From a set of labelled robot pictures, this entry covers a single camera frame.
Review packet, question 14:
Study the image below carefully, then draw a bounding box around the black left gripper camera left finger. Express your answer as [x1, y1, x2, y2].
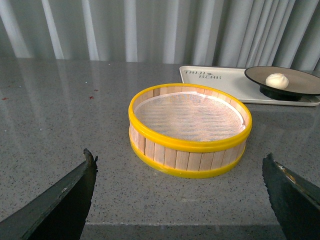
[0, 149, 98, 240]

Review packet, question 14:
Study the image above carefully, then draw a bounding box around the black left gripper camera right finger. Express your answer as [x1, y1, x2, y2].
[262, 153, 320, 240]

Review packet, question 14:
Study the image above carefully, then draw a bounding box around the beige plate with black rim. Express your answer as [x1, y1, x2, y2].
[244, 66, 320, 102]

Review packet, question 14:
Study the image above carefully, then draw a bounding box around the white steamed bun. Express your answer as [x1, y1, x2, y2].
[265, 73, 289, 90]

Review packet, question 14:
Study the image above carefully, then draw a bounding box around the cream bear print tray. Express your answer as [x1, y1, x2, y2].
[179, 65, 320, 107]

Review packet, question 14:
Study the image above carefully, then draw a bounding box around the yellow rimmed wooden steamer basket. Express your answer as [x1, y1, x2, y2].
[128, 83, 253, 179]

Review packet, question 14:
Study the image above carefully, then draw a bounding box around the white steamer liner cloth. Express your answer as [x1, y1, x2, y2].
[134, 91, 246, 142]

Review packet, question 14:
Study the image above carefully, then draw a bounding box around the grey pleated curtain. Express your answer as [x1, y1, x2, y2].
[0, 0, 320, 71]

